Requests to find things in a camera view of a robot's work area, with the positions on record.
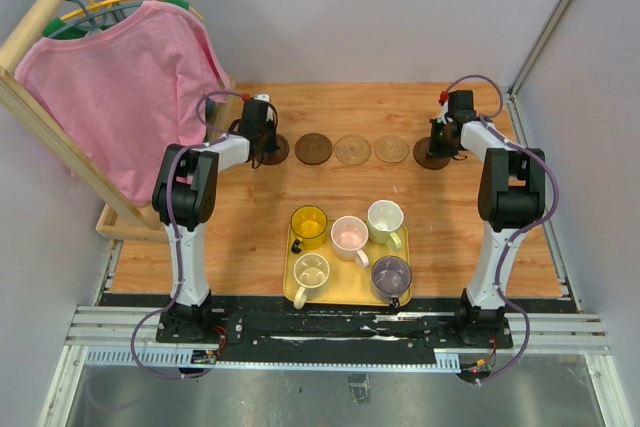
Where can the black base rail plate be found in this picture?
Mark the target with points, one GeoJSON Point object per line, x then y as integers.
{"type": "Point", "coordinates": [269, 328]}

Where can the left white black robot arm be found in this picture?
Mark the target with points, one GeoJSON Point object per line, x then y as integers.
{"type": "Point", "coordinates": [184, 197]}

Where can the wooden clothes rack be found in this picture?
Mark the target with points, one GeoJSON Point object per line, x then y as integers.
{"type": "Point", "coordinates": [136, 221]}

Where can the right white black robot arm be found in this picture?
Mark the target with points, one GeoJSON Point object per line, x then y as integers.
{"type": "Point", "coordinates": [511, 202]}

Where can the pale green mug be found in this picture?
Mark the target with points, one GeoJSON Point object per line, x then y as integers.
{"type": "Point", "coordinates": [384, 219]}

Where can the yellow plastic tray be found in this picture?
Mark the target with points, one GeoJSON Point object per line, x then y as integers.
{"type": "Point", "coordinates": [349, 284]}

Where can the grey clothes hanger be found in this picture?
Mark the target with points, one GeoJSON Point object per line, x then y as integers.
{"type": "Point", "coordinates": [91, 20]}

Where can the yellow mug black rim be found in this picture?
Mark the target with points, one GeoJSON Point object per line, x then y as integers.
{"type": "Point", "coordinates": [309, 224]}

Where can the cream mug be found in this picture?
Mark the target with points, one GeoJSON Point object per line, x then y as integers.
{"type": "Point", "coordinates": [311, 273]}

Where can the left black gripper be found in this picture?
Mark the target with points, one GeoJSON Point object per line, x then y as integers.
{"type": "Point", "coordinates": [272, 146]}

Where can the woven rattan coaster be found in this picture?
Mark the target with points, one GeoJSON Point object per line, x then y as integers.
{"type": "Point", "coordinates": [391, 149]}
{"type": "Point", "coordinates": [352, 149]}

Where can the pink t-shirt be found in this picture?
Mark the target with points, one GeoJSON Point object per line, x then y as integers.
{"type": "Point", "coordinates": [125, 94]}

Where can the pink white mug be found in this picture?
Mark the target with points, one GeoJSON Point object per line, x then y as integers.
{"type": "Point", "coordinates": [349, 236]}

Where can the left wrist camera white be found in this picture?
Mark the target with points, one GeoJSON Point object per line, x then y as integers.
{"type": "Point", "coordinates": [265, 98]}

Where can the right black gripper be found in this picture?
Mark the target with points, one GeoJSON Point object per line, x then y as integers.
{"type": "Point", "coordinates": [434, 149]}

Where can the dark brown coaster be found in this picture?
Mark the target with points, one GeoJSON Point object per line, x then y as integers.
{"type": "Point", "coordinates": [279, 156]}
{"type": "Point", "coordinates": [423, 157]}

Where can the purple mug black rim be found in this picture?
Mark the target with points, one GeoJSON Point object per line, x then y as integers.
{"type": "Point", "coordinates": [391, 278]}

